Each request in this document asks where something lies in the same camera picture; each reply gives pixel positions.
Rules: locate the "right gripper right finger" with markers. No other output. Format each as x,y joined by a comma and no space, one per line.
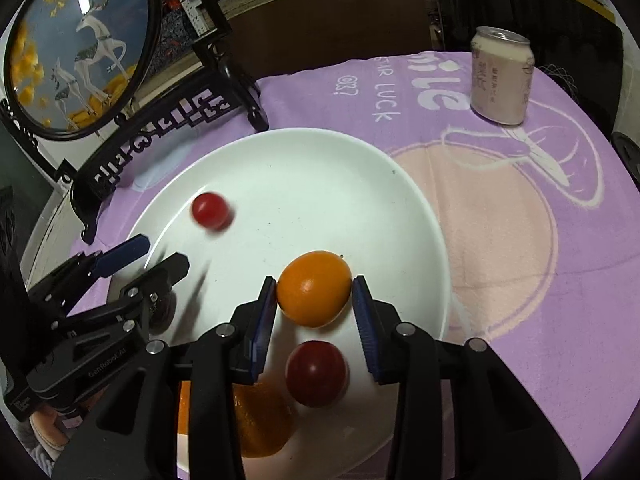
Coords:
500,432

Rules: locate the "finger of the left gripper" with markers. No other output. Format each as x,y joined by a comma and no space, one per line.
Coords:
63,287
147,301

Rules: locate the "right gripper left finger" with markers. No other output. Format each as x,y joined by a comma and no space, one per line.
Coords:
231,353

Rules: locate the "large orange mandarin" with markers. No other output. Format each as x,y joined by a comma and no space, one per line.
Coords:
265,420

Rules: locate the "red cherry tomato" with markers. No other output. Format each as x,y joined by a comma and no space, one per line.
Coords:
211,211
316,374

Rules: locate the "smooth orange fruit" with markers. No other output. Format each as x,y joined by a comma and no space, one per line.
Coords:
314,288

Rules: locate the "operator left hand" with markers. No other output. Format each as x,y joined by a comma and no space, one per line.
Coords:
48,431

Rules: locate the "white ceramic plate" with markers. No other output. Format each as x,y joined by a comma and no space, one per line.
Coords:
312,209

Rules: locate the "purple printed tablecloth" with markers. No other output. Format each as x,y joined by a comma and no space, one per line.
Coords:
540,221

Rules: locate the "black carved screen stand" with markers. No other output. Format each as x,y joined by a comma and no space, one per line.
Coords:
214,90

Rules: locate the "round deer painting screen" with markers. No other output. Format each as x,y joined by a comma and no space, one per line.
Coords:
72,65

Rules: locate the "dark stool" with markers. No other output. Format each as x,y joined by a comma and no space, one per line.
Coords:
629,153

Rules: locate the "pink beverage can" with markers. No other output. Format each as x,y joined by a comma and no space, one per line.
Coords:
502,72

